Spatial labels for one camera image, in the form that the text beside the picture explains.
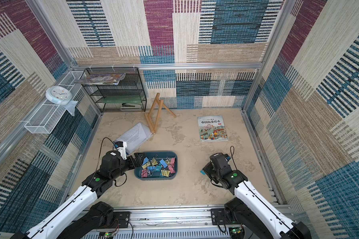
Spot green folder on shelf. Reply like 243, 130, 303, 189
101, 96, 143, 104

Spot white wire wall basket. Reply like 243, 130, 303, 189
25, 71, 82, 134

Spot Chinese history picture book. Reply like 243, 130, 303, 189
197, 115, 228, 142

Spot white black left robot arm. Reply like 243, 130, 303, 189
12, 150, 143, 239

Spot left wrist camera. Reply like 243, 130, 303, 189
113, 141, 127, 160

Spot teal plastic storage box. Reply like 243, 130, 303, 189
134, 151, 178, 181

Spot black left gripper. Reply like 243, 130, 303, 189
109, 151, 145, 181

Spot blue binder clip middle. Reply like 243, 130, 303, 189
142, 157, 150, 166

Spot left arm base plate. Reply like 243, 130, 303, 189
110, 211, 131, 229

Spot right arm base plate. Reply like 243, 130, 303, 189
210, 208, 225, 226

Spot white round clock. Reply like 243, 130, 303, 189
45, 86, 73, 106

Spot magazine on shelf top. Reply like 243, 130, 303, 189
74, 73, 126, 85

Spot black wire shelf rack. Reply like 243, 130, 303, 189
80, 67, 147, 113

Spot yellow binder clip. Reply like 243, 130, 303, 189
161, 169, 171, 177
150, 158, 159, 166

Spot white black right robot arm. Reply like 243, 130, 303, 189
202, 152, 312, 239

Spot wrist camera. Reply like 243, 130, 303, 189
113, 141, 127, 160
224, 154, 231, 162

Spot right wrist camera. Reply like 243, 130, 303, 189
224, 154, 231, 162

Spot wooden easel stand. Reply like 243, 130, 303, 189
144, 93, 177, 135

